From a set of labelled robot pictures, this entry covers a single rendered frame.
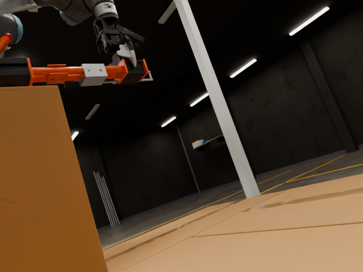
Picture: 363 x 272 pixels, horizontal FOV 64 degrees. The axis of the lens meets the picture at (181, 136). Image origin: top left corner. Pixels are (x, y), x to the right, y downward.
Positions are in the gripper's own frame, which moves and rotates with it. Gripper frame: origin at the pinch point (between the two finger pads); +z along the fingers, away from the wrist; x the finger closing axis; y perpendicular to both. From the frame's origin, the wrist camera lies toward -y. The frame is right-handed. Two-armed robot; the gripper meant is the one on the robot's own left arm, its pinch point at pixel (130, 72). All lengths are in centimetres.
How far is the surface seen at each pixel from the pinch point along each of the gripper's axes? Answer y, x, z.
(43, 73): 28.1, 2.8, 1.2
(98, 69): 12.8, 3.5, 0.8
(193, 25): -209, -160, -149
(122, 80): 3.8, -0.3, 2.7
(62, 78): 22.9, 0.8, 1.8
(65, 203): 35, 20, 38
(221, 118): -204, -165, -21
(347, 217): 8, 56, 53
